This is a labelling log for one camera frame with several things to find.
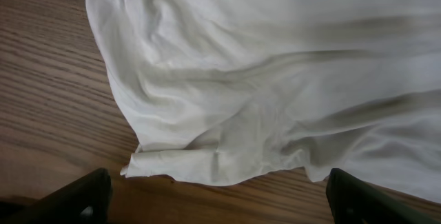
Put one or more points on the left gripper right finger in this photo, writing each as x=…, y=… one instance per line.
x=353, y=201

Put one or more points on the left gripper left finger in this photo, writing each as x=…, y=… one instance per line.
x=85, y=200

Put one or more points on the white t-shirt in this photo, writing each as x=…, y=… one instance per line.
x=221, y=91

